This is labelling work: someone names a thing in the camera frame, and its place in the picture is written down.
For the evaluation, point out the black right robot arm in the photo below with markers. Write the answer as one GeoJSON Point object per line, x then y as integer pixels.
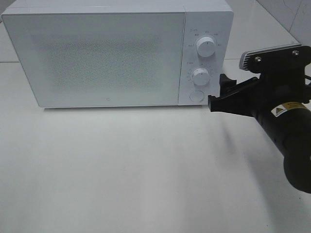
{"type": "Point", "coordinates": [290, 130]}

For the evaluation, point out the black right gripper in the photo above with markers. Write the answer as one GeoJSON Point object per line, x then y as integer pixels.
{"type": "Point", "coordinates": [256, 99]}

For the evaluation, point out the upper white power knob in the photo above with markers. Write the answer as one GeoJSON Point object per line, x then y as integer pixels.
{"type": "Point", "coordinates": [206, 46]}

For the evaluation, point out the round white door button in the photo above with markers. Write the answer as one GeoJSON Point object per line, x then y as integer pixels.
{"type": "Point", "coordinates": [197, 96]}

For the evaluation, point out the white microwave door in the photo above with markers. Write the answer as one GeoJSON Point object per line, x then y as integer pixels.
{"type": "Point", "coordinates": [97, 60]}

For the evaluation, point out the white timer knob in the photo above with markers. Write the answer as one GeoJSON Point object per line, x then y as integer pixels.
{"type": "Point", "coordinates": [200, 76]}

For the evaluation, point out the white microwave oven body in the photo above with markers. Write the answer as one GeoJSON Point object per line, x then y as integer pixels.
{"type": "Point", "coordinates": [202, 17]}

